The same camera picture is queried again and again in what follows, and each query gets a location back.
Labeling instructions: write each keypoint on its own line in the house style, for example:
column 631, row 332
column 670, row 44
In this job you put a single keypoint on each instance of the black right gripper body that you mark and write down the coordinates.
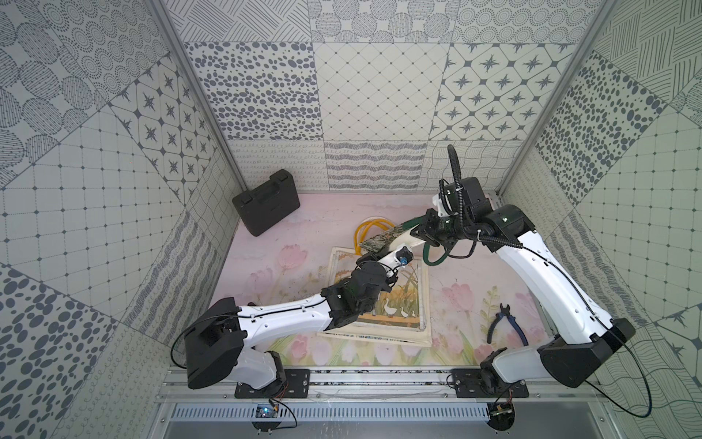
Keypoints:
column 445, row 230

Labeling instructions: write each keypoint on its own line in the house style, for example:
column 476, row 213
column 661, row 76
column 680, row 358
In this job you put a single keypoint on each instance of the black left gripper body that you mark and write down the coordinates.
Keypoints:
column 381, row 263

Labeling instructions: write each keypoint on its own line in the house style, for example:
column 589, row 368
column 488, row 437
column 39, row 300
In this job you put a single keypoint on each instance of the yellow handled white bag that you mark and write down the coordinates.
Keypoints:
column 409, row 297

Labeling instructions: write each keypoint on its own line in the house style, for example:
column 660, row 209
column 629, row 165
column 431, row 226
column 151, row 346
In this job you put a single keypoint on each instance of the green handled exhibition tote bag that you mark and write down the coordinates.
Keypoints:
column 379, row 237

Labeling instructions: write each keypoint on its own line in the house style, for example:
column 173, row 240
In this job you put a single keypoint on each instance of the starry night canvas tote bag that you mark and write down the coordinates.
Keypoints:
column 410, row 331

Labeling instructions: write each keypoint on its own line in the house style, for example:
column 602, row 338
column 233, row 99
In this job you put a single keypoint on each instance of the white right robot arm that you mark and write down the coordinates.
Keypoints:
column 586, row 334

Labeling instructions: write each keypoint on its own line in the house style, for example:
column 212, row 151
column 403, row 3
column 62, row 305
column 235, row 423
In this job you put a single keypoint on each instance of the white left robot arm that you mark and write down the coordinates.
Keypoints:
column 221, row 343

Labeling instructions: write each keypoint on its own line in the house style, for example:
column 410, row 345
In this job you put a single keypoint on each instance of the pink floral table mat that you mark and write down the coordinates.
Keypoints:
column 477, row 303

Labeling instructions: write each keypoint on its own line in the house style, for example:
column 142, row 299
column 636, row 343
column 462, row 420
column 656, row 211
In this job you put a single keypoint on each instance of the black plastic tool case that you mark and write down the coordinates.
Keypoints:
column 265, row 206

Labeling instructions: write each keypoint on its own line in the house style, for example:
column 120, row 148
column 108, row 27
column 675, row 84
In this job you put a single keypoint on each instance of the left circuit board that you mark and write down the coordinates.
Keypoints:
column 266, row 418

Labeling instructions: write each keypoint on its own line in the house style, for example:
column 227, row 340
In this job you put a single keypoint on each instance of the circuit board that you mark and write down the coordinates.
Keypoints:
column 266, row 418
column 501, row 417

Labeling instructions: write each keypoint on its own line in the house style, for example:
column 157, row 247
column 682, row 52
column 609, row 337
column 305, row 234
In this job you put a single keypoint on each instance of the right circuit board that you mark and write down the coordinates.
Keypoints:
column 501, row 417

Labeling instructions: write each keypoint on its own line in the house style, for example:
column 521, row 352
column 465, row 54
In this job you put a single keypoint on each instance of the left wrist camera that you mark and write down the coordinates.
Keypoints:
column 397, row 259

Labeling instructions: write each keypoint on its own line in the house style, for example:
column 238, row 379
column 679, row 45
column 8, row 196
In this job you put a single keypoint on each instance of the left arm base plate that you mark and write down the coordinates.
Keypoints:
column 294, row 385

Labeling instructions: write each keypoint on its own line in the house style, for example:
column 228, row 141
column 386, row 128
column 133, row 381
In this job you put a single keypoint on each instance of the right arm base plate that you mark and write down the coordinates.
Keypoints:
column 473, row 383

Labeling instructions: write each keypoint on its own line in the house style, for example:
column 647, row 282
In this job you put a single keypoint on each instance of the aluminium mounting rail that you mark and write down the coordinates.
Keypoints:
column 402, row 384

